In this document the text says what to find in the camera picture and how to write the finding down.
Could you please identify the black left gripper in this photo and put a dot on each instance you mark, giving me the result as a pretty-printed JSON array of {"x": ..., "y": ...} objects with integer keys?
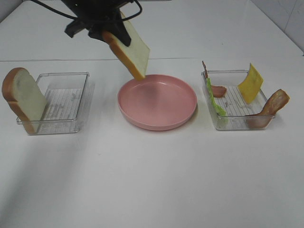
[{"x": 97, "y": 16}]

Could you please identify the white bread slice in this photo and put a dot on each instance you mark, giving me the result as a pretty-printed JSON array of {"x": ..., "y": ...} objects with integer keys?
[{"x": 135, "y": 56}]

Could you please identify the curled bacon strip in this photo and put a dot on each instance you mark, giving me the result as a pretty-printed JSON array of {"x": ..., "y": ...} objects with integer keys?
[{"x": 218, "y": 91}]

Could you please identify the green lettuce leaf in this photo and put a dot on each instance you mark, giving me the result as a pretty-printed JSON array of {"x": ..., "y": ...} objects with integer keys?
[{"x": 217, "y": 112}]

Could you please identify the yellow cheese slice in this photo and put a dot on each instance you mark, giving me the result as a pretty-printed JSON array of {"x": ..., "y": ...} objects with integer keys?
[{"x": 251, "y": 85}]

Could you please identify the long bacon strip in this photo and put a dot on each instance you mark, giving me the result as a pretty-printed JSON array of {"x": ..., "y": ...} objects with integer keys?
[{"x": 276, "y": 102}]

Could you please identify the clear left bread tray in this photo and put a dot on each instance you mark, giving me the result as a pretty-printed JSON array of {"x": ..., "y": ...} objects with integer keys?
[{"x": 68, "y": 98}]

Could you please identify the pink round plate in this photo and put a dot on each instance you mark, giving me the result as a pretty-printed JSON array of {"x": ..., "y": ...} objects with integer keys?
[{"x": 157, "y": 103}]

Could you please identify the leaning bread slice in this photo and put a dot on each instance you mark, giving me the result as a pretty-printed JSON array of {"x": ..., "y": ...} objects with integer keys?
[{"x": 24, "y": 97}]

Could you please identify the clear right ingredient tray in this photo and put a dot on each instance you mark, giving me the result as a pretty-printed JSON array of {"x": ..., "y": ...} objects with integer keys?
[{"x": 237, "y": 110}]

